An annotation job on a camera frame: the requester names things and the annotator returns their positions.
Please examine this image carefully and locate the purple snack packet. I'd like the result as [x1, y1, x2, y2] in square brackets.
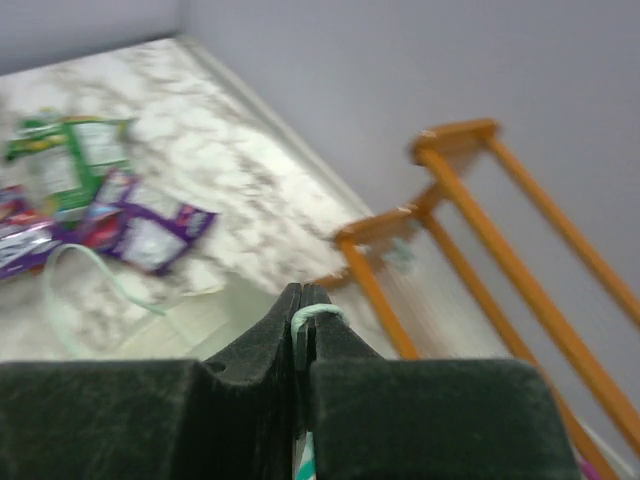
[76, 168, 218, 276]

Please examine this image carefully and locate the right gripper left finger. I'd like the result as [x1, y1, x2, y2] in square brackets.
[1, 284, 303, 479]

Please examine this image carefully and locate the purple Fox's candy packet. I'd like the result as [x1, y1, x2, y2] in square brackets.
[0, 185, 63, 280]

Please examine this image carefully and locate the wooden shelf rack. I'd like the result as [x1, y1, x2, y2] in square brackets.
[320, 118, 639, 450]

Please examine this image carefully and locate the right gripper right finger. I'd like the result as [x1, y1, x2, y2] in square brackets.
[299, 300, 582, 479]

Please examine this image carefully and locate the green snack packet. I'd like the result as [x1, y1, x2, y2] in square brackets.
[4, 109, 134, 224]

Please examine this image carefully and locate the green white paper bag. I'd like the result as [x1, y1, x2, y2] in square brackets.
[43, 244, 372, 479]

